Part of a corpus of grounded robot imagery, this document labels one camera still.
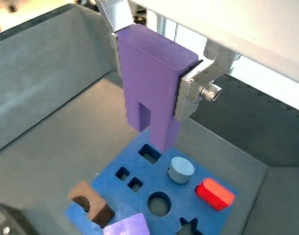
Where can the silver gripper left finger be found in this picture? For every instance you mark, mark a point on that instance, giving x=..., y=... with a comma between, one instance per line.
x=118, y=18

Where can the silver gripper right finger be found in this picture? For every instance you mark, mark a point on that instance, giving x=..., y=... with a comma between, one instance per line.
x=196, y=85

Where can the purple double-square object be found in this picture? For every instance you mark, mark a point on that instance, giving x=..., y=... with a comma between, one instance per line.
x=154, y=62

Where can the light blue cylinder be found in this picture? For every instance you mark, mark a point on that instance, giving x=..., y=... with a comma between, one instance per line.
x=180, y=170

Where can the blue shape-sorter base block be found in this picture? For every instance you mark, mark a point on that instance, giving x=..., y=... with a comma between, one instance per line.
x=135, y=185

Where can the red rounded block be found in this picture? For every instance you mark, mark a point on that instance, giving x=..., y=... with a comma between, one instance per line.
x=215, y=194

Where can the brown notched tall block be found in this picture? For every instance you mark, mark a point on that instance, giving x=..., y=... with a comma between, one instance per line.
x=94, y=204

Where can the purple pentagon-top peg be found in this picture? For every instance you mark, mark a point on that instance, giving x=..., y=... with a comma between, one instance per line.
x=130, y=226

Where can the dark grey curved holder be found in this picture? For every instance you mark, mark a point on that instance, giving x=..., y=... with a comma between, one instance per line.
x=14, y=222

